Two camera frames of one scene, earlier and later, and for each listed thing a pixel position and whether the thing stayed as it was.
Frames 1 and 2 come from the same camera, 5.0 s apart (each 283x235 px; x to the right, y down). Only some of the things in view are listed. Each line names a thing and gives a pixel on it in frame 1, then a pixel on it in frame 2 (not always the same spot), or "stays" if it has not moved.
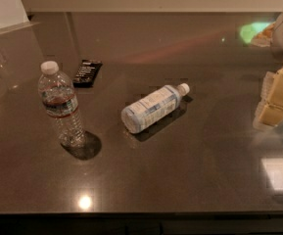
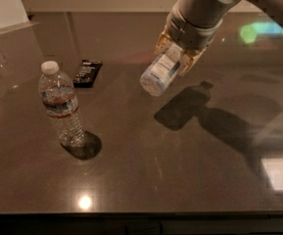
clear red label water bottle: (58, 94) stays
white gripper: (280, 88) -> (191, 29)
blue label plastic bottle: (140, 113) -> (161, 70)
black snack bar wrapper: (87, 73) stays
